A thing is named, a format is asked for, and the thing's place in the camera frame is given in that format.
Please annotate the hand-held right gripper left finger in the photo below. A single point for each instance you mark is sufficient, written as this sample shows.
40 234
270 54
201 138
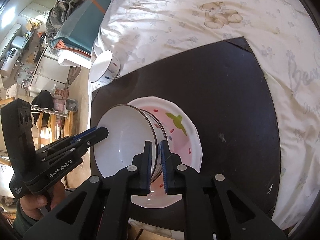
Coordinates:
149 162

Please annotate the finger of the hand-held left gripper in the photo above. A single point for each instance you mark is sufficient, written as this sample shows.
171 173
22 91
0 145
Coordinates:
100 133
80 136

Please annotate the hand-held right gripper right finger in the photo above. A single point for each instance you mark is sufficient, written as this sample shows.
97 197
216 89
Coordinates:
163 165

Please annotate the large white bowl dark rim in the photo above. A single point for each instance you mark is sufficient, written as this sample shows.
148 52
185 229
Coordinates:
125 140

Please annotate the large pink strawberry plate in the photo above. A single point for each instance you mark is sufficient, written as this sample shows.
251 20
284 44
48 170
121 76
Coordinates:
182 140

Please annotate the small white bowl dark rim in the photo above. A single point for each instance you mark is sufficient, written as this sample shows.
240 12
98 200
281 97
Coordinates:
102 65

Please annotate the person's left forearm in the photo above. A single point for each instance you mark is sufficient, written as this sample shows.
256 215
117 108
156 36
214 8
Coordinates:
22 220

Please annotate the person's left hand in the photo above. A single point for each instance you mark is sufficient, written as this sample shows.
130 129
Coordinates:
32 202

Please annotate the wooden rack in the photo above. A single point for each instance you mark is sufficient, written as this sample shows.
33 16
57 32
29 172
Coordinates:
68 125

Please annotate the pink box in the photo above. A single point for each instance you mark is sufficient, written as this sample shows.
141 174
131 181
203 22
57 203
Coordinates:
60 97

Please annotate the black garment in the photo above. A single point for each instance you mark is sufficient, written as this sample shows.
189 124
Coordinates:
43 100

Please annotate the white flat box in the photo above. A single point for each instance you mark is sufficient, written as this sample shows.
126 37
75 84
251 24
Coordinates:
75 61

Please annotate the white cabinet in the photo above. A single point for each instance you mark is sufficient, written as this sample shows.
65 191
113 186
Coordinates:
47 67

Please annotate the white kitchen appliance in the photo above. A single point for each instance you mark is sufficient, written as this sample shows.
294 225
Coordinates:
11 55

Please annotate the salmon folded cloth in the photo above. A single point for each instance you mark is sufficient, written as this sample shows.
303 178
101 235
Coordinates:
67 48

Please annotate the black mat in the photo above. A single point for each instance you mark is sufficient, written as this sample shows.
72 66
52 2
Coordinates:
225 92

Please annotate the teal folded blanket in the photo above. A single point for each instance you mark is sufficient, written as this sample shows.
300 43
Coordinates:
82 25

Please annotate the camouflage cloth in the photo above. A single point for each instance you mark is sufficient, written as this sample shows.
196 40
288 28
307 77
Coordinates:
62 10

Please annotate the white printed blanket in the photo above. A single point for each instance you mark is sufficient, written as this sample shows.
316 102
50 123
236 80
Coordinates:
175 17

